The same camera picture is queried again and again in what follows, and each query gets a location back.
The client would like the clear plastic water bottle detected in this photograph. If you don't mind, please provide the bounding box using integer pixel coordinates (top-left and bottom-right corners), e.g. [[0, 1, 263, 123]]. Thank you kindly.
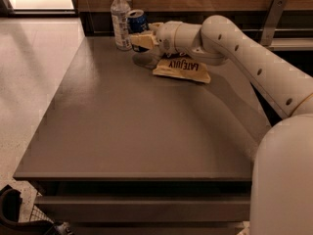
[[111, 0, 132, 51]]

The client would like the metal shelf bracket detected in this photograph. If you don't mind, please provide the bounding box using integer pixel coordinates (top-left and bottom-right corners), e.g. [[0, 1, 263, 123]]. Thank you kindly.
[[259, 0, 289, 47]]

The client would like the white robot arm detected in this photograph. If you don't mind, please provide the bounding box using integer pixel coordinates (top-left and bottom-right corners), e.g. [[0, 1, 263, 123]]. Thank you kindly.
[[130, 15, 313, 235]]

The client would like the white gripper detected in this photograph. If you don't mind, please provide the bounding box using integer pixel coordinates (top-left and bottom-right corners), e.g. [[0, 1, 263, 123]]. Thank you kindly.
[[130, 21, 182, 55]]

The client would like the Late July chip bag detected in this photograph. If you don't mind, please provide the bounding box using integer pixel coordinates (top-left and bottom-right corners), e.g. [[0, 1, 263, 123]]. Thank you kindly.
[[153, 55, 211, 83]]

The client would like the dark robot base part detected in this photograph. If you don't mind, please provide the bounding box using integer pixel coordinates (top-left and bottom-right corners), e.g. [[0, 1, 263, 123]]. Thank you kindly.
[[0, 184, 74, 235]]

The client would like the blue pepsi can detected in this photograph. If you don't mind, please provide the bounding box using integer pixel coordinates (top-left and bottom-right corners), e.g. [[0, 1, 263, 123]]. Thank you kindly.
[[126, 9, 151, 53]]

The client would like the grey cabinet drawer front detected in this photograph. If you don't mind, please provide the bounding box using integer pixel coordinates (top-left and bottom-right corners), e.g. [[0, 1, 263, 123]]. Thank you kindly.
[[35, 196, 250, 223]]

